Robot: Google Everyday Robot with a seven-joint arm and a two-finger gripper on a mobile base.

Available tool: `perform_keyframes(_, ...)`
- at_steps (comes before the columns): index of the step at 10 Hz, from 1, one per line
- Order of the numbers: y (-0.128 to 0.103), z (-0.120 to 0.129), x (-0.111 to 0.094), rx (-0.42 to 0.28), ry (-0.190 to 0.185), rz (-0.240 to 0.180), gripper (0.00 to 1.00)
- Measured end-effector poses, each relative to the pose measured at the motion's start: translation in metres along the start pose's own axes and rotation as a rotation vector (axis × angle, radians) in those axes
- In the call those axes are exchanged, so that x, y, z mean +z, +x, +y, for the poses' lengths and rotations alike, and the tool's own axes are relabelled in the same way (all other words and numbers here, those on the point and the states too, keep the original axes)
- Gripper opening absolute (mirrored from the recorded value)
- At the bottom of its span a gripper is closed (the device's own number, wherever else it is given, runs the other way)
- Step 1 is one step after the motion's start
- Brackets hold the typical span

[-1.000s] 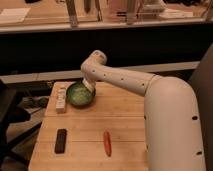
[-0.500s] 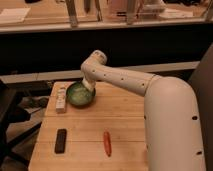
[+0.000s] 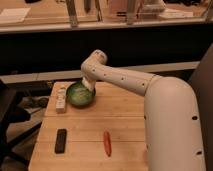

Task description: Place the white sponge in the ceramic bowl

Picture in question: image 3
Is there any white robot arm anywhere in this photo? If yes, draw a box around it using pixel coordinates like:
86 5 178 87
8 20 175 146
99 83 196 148
81 50 207 171

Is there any green ceramic bowl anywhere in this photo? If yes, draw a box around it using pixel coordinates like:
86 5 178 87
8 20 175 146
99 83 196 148
66 81 96 107

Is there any orange carrot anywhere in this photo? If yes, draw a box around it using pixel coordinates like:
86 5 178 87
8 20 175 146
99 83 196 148
103 131 112 157

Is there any black rectangular block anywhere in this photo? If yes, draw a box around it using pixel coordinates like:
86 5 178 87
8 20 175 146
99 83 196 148
55 129 67 154

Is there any dark furniture at left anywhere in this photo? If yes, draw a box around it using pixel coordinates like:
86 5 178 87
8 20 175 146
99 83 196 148
0 79 33 168

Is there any white paper sheet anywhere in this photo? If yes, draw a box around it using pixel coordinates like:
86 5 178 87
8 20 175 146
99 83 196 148
0 8 30 24

